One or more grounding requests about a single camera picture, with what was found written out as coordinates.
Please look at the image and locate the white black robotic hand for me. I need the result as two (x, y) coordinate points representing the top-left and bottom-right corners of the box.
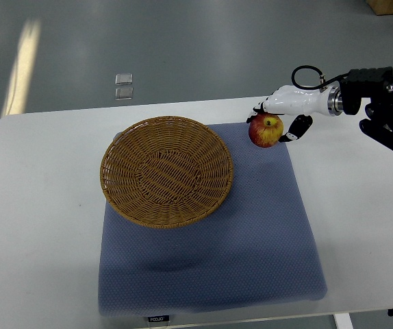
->
(246, 85), (343, 143)

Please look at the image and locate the red yellow apple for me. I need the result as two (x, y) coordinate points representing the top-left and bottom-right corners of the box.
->
(247, 113), (284, 148)

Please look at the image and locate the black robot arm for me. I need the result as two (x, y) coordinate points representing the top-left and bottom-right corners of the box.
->
(291, 65), (393, 151)

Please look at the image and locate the round wicker basket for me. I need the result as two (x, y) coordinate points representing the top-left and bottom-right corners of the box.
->
(99, 116), (233, 229)

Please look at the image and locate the wooden cabinet corner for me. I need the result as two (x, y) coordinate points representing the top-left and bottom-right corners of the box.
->
(366, 0), (393, 16)

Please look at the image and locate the blue quilted mat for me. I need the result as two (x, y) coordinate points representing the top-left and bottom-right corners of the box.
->
(98, 123), (327, 317)

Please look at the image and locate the lower metal floor plate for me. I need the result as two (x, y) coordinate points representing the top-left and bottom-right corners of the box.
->
(115, 86), (134, 100)

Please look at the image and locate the metal floor plate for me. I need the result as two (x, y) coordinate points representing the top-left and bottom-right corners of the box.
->
(115, 86), (134, 100)
(115, 73), (133, 85)

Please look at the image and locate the upper metal floor plate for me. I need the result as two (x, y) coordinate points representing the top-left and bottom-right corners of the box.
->
(115, 73), (133, 85)

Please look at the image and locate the white table leg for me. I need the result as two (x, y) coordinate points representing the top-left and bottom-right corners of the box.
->
(333, 313), (354, 329)

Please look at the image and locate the black table label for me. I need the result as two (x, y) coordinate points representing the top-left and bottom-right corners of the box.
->
(147, 315), (170, 323)

